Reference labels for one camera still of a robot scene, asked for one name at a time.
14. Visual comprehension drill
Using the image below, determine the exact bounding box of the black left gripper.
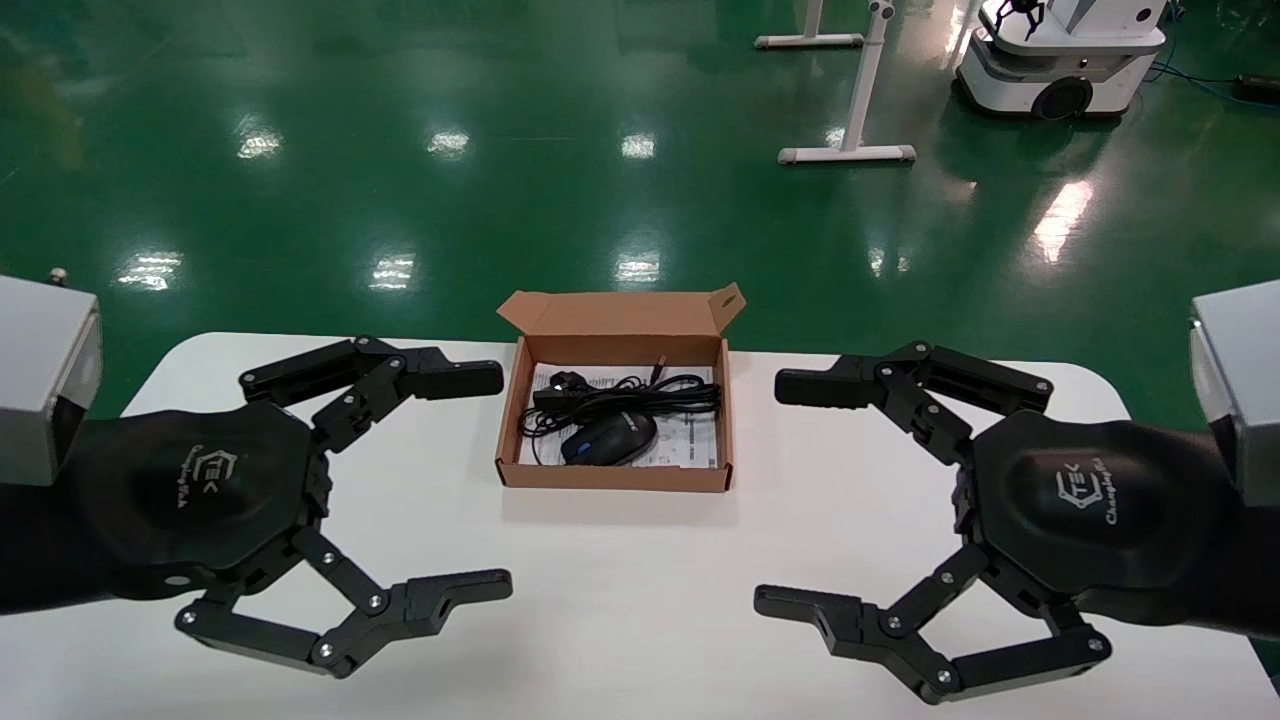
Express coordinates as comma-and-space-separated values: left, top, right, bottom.
65, 336, 514, 679

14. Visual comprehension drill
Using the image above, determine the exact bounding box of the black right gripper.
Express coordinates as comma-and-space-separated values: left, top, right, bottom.
754, 341, 1236, 705

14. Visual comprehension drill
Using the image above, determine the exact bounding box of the black power cable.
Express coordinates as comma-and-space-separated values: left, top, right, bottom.
520, 369, 723, 442

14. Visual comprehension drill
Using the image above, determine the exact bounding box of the black mouse cable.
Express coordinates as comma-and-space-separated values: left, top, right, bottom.
522, 354, 723, 468

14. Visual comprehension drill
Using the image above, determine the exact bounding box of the open brown cardboard box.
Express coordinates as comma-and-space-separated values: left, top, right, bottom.
496, 282, 748, 494

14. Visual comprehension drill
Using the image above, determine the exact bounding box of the white printed paper sheet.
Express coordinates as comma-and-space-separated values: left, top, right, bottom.
519, 362, 724, 471

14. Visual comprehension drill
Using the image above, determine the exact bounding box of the white two-leg desk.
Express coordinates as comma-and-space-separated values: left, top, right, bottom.
754, 0, 917, 167

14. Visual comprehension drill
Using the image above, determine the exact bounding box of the white wheeled robot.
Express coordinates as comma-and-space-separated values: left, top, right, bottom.
954, 0, 1172, 124

